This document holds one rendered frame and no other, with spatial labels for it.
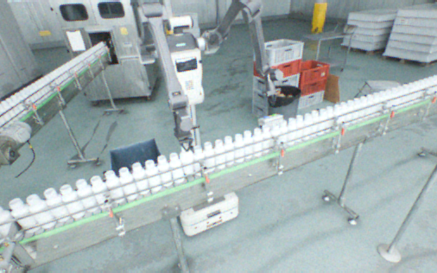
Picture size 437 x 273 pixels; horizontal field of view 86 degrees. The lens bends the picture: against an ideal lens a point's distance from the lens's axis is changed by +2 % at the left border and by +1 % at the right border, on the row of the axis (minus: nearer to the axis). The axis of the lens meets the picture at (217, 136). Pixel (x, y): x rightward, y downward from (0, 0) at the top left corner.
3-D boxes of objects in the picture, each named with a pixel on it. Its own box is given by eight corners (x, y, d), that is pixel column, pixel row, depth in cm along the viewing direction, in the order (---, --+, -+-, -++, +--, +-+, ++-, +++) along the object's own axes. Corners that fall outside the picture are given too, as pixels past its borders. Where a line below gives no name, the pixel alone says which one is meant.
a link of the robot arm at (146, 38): (156, -18, 97) (131, -16, 94) (166, 12, 97) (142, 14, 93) (154, 41, 140) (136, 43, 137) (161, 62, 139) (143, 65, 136)
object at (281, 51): (271, 66, 319) (272, 49, 307) (252, 60, 349) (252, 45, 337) (302, 58, 344) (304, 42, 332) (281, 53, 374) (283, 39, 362)
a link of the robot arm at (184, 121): (186, 93, 103) (166, 97, 100) (194, 102, 94) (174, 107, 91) (189, 117, 109) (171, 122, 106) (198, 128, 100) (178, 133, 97)
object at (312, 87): (299, 98, 386) (300, 85, 374) (281, 90, 417) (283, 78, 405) (325, 90, 408) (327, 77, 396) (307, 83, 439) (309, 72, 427)
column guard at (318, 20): (316, 34, 950) (320, 3, 890) (308, 33, 980) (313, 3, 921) (323, 33, 962) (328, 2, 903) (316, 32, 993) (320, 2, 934)
